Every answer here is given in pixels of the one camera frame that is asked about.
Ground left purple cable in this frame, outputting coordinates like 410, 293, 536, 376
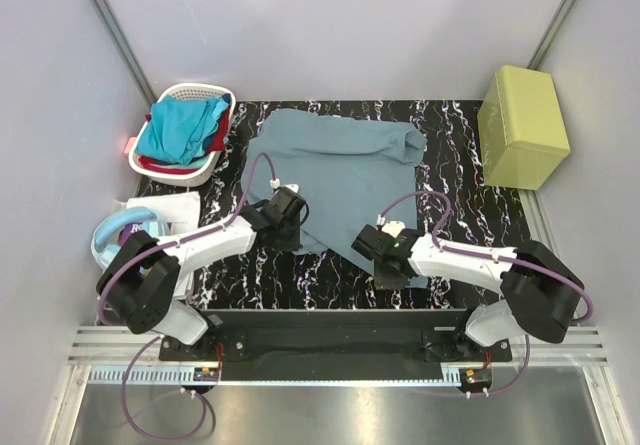
95, 152, 281, 439

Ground black marble mat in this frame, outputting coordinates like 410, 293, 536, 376
97, 99, 576, 326

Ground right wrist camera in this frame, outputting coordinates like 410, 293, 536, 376
376, 215, 405, 238

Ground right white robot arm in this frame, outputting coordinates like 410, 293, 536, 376
352, 222, 584, 362

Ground controller board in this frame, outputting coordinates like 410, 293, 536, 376
193, 366, 220, 383
465, 368, 492, 384

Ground purple cable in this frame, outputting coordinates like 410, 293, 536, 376
379, 190, 596, 397
95, 152, 281, 439

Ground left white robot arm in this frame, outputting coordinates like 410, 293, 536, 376
92, 185, 309, 361

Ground teal t shirt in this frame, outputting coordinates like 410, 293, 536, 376
135, 96, 230, 166

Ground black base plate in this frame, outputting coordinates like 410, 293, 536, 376
159, 310, 512, 384

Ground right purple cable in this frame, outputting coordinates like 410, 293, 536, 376
379, 190, 596, 397

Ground light blue headphones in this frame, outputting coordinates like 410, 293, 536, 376
91, 207, 170, 270

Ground green box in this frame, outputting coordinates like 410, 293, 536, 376
477, 65, 570, 190

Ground white paper stack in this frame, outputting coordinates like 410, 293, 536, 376
125, 192, 200, 236

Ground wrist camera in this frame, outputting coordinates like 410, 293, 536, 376
269, 178, 299, 194
376, 215, 405, 238

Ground right controller board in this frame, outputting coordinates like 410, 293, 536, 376
465, 368, 492, 384

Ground slotted cable duct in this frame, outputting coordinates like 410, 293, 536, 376
88, 366, 196, 385

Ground left controller board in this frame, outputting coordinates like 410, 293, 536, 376
193, 366, 220, 383

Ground white laundry basket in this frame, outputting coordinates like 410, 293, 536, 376
128, 83, 236, 187

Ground pink cube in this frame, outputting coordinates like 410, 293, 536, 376
123, 137, 136, 155

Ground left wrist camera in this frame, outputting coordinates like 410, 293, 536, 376
269, 178, 299, 194

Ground purple orange book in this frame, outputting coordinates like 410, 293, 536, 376
118, 221, 148, 246

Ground grey-blue t shirt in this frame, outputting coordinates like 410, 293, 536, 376
241, 109, 426, 274

